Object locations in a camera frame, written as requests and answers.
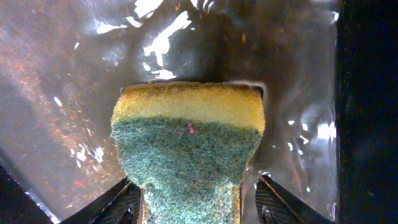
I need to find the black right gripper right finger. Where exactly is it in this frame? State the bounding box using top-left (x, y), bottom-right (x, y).
top-left (255, 175), bottom-right (333, 224)

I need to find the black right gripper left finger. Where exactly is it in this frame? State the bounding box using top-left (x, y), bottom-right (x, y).
top-left (61, 178), bottom-right (141, 224)

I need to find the yellow green scrub sponge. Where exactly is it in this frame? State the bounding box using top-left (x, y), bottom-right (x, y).
top-left (111, 81), bottom-right (267, 223)

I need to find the black plastic tray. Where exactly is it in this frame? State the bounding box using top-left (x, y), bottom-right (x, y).
top-left (1, 1), bottom-right (397, 223)

